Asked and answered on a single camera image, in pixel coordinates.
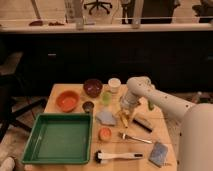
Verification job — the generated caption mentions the dark chair at left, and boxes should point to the dark chair at left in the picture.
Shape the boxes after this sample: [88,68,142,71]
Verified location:
[0,51,48,141]

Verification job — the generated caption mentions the small orange cup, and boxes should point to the small orange cup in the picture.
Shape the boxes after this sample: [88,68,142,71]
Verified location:
[98,127,112,142]

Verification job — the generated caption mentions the silver fork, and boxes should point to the silver fork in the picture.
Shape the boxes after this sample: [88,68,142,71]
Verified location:
[118,132,153,144]

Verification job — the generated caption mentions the white paper cup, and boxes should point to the white paper cup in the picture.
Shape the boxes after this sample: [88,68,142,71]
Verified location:
[108,78,121,93]

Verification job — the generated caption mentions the small dark metal cup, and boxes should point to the small dark metal cup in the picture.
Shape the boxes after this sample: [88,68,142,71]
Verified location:
[82,101,94,114]

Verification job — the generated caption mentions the black office chair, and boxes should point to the black office chair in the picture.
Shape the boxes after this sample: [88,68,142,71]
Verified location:
[83,0,113,14]

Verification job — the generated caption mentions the orange bowl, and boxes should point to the orange bowl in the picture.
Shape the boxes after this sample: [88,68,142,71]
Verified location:
[55,90,80,112]

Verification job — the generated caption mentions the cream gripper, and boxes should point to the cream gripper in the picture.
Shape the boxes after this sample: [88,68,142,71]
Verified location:
[120,100,140,123]

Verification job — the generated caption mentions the white handled dish brush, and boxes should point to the white handled dish brush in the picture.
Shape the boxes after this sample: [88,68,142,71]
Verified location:
[94,150,143,163]

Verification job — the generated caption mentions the yellow banana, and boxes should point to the yellow banana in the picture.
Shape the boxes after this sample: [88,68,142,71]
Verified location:
[117,110,128,128]

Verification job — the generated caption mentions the green plastic cup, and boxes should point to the green plastic cup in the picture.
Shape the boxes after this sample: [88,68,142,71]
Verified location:
[101,91,112,106]

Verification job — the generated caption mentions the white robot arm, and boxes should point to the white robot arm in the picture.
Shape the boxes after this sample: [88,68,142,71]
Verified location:
[120,76,213,171]

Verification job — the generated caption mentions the dark red bowl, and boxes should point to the dark red bowl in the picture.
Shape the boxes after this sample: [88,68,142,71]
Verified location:
[83,79,103,98]

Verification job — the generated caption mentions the blue sponge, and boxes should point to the blue sponge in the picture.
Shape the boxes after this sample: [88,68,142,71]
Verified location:
[148,142,168,167]

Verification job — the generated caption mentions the blue grey cloth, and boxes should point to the blue grey cloth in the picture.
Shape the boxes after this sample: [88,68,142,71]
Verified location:
[96,109,117,126]

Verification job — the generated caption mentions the green plastic tray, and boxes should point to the green plastic tray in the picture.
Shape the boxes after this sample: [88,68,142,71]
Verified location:
[22,114,93,164]

